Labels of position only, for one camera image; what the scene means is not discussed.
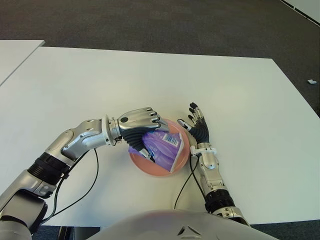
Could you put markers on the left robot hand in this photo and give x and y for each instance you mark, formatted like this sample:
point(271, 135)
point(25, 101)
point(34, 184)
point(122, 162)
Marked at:
point(135, 122)

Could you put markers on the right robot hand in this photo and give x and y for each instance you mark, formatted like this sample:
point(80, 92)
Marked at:
point(201, 132)

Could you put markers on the purple tissue paper pack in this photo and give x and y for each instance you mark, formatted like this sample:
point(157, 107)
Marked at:
point(165, 152)

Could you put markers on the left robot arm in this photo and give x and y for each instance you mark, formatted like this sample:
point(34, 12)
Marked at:
point(75, 140)

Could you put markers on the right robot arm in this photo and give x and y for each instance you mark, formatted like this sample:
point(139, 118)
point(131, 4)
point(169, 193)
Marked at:
point(212, 170)

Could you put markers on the pink round plate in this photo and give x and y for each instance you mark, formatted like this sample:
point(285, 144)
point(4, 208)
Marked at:
point(160, 171)

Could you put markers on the silver robot torso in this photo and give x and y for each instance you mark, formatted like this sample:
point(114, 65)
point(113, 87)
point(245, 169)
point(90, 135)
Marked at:
point(162, 225)

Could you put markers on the small white floor object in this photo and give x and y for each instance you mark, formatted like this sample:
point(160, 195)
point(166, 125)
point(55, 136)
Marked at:
point(311, 81)

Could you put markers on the white side table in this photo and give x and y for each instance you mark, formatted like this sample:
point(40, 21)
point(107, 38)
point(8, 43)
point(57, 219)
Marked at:
point(15, 57)

